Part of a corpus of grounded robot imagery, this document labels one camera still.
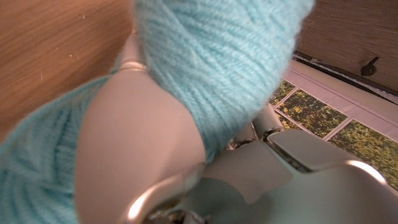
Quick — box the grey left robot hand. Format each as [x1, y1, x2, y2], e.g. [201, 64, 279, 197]
[74, 30, 398, 224]

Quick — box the teal yarn skein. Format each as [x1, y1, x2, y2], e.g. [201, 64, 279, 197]
[0, 0, 315, 224]

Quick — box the printed forest window backdrop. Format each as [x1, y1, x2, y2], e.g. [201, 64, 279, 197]
[269, 58, 398, 192]

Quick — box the dark door handle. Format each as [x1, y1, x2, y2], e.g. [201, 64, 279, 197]
[360, 55, 380, 77]

